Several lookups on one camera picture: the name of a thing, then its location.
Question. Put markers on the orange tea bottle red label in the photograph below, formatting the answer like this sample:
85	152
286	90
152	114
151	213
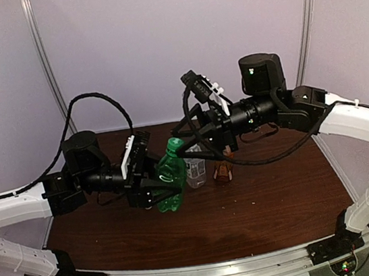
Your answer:
223	172

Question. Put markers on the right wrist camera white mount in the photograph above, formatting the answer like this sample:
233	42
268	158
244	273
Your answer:
205	91

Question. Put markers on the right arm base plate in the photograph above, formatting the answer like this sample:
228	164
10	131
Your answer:
340	244

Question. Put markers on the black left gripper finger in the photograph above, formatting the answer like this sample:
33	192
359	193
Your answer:
162	189
151	163

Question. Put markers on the green plastic bottle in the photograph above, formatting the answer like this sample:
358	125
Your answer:
172	166

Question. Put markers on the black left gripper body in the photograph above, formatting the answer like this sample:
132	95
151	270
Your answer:
132	188

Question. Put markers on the green bottle cap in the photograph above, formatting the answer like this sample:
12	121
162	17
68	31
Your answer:
174	143

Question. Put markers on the aluminium frame post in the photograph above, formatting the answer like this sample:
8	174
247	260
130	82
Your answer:
30	18
307	15

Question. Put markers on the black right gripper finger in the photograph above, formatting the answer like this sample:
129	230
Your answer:
195	143
196	113

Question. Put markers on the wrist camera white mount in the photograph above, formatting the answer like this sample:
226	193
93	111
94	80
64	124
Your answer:
205	91
135	145

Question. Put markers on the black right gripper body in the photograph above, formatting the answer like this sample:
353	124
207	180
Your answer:
224	126

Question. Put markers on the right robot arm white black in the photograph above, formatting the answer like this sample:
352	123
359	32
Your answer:
310	110

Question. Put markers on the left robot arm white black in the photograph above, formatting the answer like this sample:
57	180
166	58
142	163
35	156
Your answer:
86	170

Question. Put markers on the clear water bottle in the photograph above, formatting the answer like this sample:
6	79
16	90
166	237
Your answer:
196	172

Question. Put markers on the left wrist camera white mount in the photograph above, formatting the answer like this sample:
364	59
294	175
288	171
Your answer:
135	145

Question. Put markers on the right aluminium frame post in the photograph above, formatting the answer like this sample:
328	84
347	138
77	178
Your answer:
307	15

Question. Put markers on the left aluminium frame post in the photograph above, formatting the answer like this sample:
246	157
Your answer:
30	18

